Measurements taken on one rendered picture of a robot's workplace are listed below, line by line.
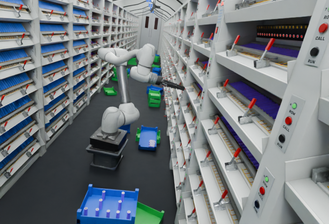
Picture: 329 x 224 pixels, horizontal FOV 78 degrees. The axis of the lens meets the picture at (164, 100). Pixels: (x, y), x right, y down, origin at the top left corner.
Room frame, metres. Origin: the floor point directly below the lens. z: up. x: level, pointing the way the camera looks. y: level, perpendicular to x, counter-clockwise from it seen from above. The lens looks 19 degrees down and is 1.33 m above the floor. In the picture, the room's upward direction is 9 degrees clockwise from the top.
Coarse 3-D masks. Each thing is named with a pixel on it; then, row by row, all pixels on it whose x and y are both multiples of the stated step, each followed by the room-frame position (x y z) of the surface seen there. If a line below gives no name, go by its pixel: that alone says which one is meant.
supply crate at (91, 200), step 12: (96, 192) 0.98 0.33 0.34; (108, 192) 0.99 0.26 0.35; (120, 192) 0.99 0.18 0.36; (132, 192) 1.00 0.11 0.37; (84, 204) 0.89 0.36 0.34; (96, 204) 0.91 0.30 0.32; (108, 204) 0.92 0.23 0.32; (132, 204) 0.95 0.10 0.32; (84, 216) 0.78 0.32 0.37; (120, 216) 0.86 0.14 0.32; (132, 216) 0.81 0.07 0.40
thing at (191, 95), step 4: (188, 80) 1.76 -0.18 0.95; (192, 80) 1.76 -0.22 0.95; (196, 80) 1.76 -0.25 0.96; (188, 84) 1.76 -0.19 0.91; (192, 84) 1.74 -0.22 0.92; (188, 88) 1.69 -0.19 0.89; (192, 92) 1.57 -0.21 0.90; (196, 92) 1.56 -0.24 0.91; (188, 96) 1.54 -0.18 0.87; (192, 96) 1.48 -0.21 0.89; (192, 100) 1.39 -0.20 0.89; (192, 104) 1.35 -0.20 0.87; (196, 104) 1.30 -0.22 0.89; (196, 108) 1.24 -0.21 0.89; (196, 112) 1.19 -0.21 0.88
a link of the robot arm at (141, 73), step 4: (132, 68) 1.54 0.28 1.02; (136, 68) 1.54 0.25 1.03; (140, 68) 1.52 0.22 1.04; (144, 68) 1.52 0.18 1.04; (148, 68) 1.54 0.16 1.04; (132, 72) 1.52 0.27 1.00; (136, 72) 1.52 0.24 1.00; (140, 72) 1.52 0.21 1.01; (144, 72) 1.52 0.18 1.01; (148, 72) 1.54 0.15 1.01; (132, 76) 1.53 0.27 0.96; (136, 76) 1.52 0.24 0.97; (140, 76) 1.52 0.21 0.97; (144, 76) 1.52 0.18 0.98; (148, 76) 1.53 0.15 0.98; (140, 80) 1.53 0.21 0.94; (144, 80) 1.53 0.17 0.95
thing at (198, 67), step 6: (192, 60) 1.76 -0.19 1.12; (198, 60) 1.76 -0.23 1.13; (204, 60) 1.77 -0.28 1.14; (192, 66) 1.61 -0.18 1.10; (198, 66) 1.62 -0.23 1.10; (204, 66) 1.33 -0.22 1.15; (192, 72) 1.57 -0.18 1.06; (198, 72) 1.47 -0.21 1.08; (204, 72) 1.33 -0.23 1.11; (198, 78) 1.32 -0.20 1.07; (204, 78) 1.15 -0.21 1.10
